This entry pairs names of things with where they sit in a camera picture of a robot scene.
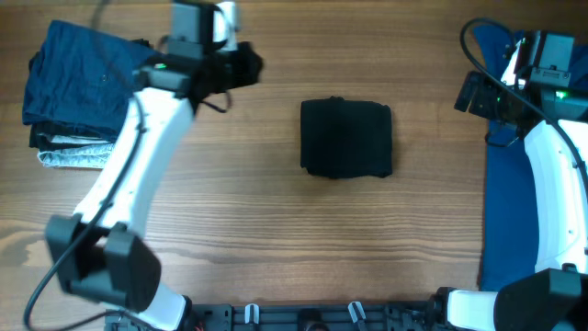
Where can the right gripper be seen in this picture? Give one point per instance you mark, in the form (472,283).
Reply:
(479,103)

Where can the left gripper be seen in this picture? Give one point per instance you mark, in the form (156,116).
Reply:
(243,72)

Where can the black polo shirt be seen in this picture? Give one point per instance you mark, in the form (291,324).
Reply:
(345,138)

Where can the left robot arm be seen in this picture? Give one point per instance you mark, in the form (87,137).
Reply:
(98,253)

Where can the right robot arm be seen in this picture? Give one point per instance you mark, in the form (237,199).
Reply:
(555,139)

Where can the folded navy blue shirt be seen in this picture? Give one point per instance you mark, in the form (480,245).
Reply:
(121,56)

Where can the folded light grey garment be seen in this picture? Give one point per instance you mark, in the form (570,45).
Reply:
(68,152)

